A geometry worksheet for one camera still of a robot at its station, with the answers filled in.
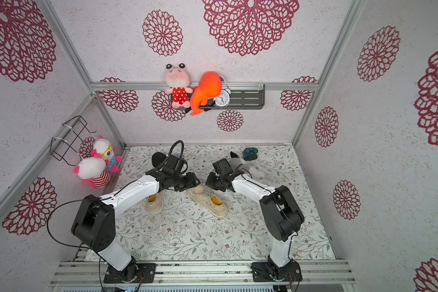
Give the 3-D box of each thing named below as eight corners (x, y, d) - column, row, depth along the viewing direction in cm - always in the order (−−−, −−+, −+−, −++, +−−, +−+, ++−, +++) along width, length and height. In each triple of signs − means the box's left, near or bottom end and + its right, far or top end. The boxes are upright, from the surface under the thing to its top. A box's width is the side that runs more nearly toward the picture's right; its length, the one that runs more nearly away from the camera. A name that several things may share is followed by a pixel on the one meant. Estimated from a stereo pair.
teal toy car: (245, 162, 114) (247, 152, 107) (243, 158, 117) (245, 147, 109) (255, 161, 115) (258, 150, 108) (253, 156, 117) (256, 146, 110)
